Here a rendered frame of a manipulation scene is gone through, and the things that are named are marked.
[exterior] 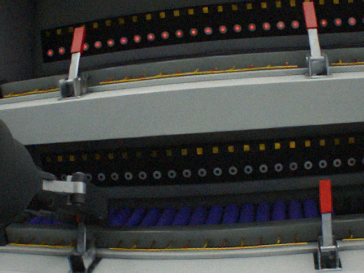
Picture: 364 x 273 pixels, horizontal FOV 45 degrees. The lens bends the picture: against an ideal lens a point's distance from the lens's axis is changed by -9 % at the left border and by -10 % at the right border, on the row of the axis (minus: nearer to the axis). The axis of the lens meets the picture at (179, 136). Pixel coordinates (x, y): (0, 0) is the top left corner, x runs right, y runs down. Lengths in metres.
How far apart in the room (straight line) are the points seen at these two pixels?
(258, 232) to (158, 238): 0.11
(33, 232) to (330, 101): 0.39
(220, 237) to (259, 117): 0.15
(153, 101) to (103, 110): 0.05
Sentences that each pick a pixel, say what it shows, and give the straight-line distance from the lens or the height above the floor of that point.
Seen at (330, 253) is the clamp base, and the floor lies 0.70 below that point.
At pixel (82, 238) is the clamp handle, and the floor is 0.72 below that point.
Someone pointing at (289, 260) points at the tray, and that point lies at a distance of 0.49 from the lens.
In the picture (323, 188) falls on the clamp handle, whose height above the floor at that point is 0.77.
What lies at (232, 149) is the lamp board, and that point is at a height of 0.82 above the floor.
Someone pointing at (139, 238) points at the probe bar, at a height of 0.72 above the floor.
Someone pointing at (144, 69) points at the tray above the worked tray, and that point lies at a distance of 0.55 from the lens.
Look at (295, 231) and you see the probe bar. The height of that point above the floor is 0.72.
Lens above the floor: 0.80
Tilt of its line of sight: 4 degrees up
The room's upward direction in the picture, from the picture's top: 3 degrees counter-clockwise
